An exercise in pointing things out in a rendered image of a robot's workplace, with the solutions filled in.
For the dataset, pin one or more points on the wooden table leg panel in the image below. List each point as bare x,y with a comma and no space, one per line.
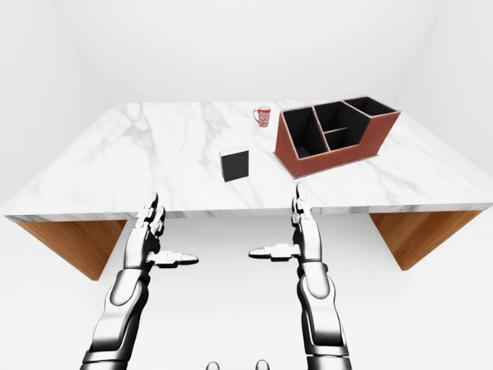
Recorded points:
421,235
73,243

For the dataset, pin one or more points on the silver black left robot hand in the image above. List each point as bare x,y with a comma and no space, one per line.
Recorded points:
137,241

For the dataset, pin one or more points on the black book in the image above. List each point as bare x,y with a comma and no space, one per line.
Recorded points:
235,165

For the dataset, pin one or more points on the red white patterned mug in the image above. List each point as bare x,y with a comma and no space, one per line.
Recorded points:
263,116

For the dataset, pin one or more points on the small rounded silver shape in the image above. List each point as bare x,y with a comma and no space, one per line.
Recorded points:
262,365
212,366

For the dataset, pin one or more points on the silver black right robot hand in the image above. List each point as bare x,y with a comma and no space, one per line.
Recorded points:
308,237

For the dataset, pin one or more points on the red-brown desk caddy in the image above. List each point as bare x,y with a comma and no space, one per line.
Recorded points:
331,133

